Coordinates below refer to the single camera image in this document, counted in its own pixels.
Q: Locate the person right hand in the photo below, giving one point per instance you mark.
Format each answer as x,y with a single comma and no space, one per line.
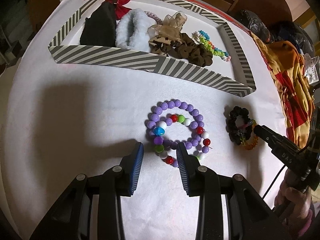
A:
299,220

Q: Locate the red bow hair clip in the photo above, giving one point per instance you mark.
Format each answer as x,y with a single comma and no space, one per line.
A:
119,7

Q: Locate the black braided scrunchie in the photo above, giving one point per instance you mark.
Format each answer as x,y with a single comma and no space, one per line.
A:
240,125

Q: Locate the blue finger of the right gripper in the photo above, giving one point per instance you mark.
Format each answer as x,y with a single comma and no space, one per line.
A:
268,135

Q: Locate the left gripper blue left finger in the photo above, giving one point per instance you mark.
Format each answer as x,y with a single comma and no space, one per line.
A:
131,165

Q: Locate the striped shallow box tray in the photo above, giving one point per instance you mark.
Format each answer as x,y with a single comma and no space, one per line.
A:
241,86

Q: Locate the leopard beige bow scrunchie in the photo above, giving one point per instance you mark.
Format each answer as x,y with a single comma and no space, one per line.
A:
166,35

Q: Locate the dark brown scrunchie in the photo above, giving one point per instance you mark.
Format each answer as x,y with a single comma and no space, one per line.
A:
196,54

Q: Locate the light blue fluffy scrunchie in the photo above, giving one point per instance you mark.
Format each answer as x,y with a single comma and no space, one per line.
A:
132,31

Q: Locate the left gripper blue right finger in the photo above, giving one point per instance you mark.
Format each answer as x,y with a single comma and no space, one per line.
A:
188,165

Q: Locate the yellow red patterned blanket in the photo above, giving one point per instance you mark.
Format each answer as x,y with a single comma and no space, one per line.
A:
286,67

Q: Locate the white table cloth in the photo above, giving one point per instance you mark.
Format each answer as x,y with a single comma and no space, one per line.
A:
67,119

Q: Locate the black plastic bag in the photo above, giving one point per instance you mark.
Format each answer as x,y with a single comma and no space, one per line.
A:
252,22

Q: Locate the black hair band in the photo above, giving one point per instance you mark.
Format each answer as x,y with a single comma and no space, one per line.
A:
100,28

